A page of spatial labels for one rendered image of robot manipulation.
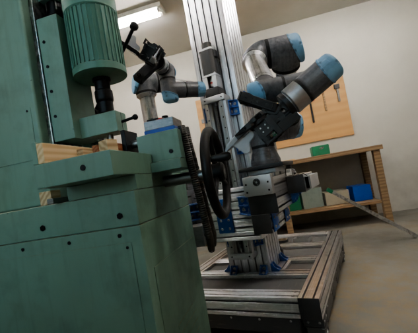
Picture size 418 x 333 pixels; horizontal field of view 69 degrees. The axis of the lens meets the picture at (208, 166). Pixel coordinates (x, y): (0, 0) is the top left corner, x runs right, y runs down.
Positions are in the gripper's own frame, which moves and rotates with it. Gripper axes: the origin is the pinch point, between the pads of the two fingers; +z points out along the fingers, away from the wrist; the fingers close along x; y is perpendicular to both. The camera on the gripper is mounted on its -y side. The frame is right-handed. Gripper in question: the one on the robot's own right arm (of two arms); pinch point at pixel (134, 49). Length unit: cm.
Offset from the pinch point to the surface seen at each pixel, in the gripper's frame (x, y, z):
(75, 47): -6.2, -10.3, 20.1
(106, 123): 13.0, -27.3, 15.7
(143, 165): 35, -31, 26
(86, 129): 7.4, -32.4, 15.7
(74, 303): 39, -70, 34
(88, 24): -5.4, -2.1, 20.4
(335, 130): 108, 66, -319
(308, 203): 118, -33, -275
